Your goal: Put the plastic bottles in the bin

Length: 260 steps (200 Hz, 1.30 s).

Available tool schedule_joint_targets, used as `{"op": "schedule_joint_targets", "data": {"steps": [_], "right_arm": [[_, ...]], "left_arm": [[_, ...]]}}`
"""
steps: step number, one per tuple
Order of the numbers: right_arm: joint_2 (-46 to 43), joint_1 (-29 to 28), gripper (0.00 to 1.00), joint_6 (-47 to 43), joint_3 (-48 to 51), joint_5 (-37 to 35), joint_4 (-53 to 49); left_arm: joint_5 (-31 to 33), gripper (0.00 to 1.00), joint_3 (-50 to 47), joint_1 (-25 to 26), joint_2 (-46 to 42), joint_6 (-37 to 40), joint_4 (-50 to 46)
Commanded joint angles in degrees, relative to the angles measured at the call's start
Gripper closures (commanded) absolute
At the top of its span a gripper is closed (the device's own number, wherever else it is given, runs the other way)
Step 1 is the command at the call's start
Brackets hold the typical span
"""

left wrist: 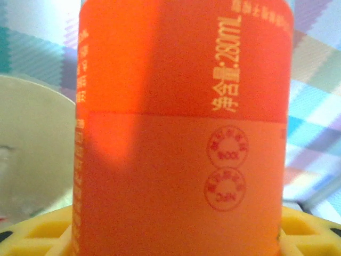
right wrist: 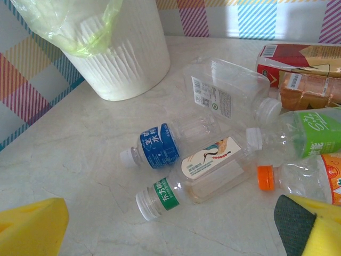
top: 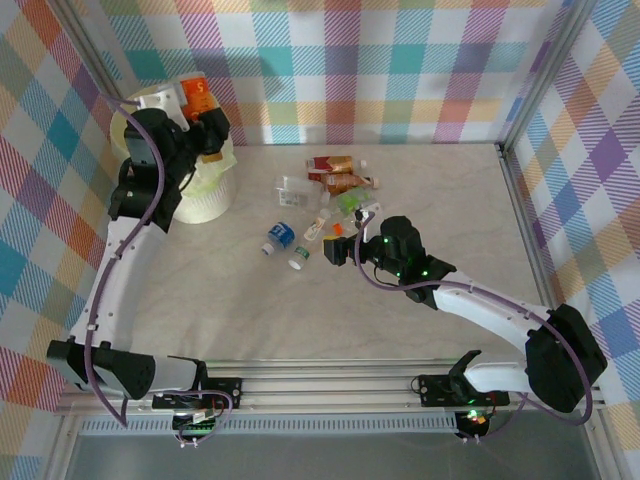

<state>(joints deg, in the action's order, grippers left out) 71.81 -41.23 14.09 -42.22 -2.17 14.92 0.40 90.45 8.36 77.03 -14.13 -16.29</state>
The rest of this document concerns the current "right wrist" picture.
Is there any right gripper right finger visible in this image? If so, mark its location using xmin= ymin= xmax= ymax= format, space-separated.
xmin=273 ymin=194 xmax=341 ymax=256

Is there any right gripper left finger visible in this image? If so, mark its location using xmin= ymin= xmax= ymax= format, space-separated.
xmin=0 ymin=197 xmax=70 ymax=256

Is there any orange label orange cap bottle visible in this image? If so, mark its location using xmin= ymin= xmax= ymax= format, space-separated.
xmin=256 ymin=152 xmax=341 ymax=206

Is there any lime green label bottle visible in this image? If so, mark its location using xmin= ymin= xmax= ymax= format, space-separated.
xmin=245 ymin=107 xmax=341 ymax=161

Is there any crane print label bottle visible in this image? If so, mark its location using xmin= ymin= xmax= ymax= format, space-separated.
xmin=135 ymin=130 xmax=258 ymax=221

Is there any brown tea bottle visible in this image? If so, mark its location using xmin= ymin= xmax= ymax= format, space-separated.
xmin=278 ymin=71 xmax=341 ymax=110

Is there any blue label water bottle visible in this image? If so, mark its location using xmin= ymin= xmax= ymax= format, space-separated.
xmin=119 ymin=111 xmax=222 ymax=171

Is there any clear square bottle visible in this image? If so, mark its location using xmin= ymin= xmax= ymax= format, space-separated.
xmin=181 ymin=57 xmax=283 ymax=126

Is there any red gold label bottle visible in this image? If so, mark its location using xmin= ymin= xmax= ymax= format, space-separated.
xmin=255 ymin=43 xmax=341 ymax=89

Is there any cream plastic waste bin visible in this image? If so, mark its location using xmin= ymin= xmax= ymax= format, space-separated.
xmin=59 ymin=0 xmax=171 ymax=101
xmin=15 ymin=0 xmax=124 ymax=58

